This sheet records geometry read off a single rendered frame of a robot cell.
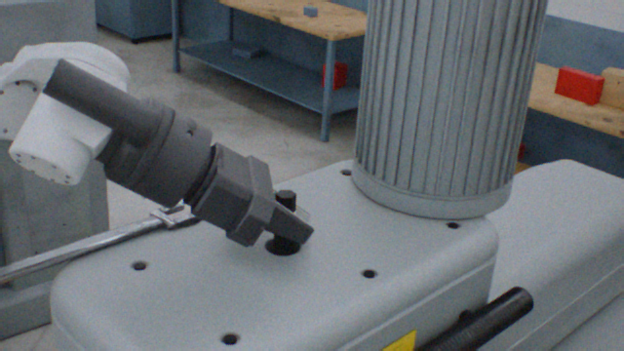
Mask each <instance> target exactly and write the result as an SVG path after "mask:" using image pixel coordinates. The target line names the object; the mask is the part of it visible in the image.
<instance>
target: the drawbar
mask: <svg viewBox="0 0 624 351"><path fill-rule="evenodd" d="M275 201H276V202H277V203H279V204H280V205H282V206H283V207H285V208H288V209H289V210H291V211H292V212H294V213H295V201H296V194H295V192H293V191H292V190H279V191H278V192H277V193H276V197H275ZM293 249H294V241H291V240H289V239H286V238H283V237H280V236H278V235H275V234H274V240H273V254H275V255H292V254H293Z"/></svg>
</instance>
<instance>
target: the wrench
mask: <svg viewBox="0 0 624 351"><path fill-rule="evenodd" d="M184 209H185V204H184V203H182V202H181V201H180V202H179V204H178V205H177V206H176V207H175V208H172V209H167V208H163V207H162V208H159V209H156V210H153V211H151V212H150V216H149V217H146V218H143V219H141V220H138V221H135V222H132V223H129V224H126V225H123V226H120V227H118V228H115V229H112V230H109V231H106V232H103V233H100V234H97V235H95V236H92V237H89V238H86V239H83V240H81V241H78V242H75V243H72V244H69V245H66V246H63V247H60V248H57V249H51V250H48V251H45V252H42V253H39V254H37V255H34V256H31V257H28V258H25V259H22V260H19V261H16V262H13V263H10V264H7V265H4V266H1V267H0V285H1V284H4V283H7V282H10V281H13V280H15V279H17V278H20V277H23V276H26V275H29V274H32V273H34V272H37V271H40V270H42V269H45V268H48V267H50V266H53V265H56V264H59V263H62V262H65V261H68V260H69V259H72V258H75V257H78V256H81V255H83V254H87V253H90V252H93V251H96V250H99V249H102V248H104V247H110V246H113V245H116V244H119V243H120V242H123V241H126V240H129V239H132V238H134V237H137V236H139V235H142V234H145V233H148V232H151V231H154V230H156V229H158V228H161V227H162V226H164V227H165V228H166V229H168V230H172V229H174V228H180V227H181V226H184V225H187V224H190V223H193V222H194V221H197V220H200V219H201V218H199V217H197V216H195V215H193V214H192V213H188V214H183V215H180V216H177V217H175V218H170V217H169V216H168V215H171V214H174V213H177V212H180V211H183V210H184Z"/></svg>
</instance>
